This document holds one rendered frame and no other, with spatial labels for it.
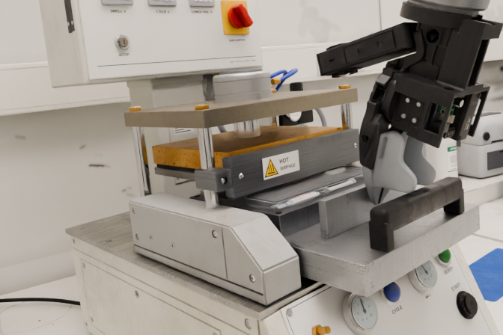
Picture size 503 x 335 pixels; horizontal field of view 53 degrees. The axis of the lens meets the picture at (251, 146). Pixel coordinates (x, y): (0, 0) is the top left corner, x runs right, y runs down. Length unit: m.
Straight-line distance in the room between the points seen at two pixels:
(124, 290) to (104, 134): 0.53
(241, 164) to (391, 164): 0.16
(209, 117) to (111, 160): 0.66
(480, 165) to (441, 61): 1.04
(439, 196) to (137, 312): 0.40
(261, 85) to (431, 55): 0.25
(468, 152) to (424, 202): 1.01
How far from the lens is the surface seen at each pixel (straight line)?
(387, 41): 0.50
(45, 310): 1.05
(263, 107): 0.59
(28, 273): 1.19
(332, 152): 0.66
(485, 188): 1.46
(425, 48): 0.50
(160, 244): 0.61
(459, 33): 0.48
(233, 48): 0.85
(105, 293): 0.78
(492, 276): 1.01
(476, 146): 1.51
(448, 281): 0.69
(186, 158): 0.64
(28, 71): 1.09
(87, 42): 0.72
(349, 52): 0.53
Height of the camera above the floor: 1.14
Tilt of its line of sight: 8 degrees down
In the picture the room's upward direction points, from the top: 6 degrees counter-clockwise
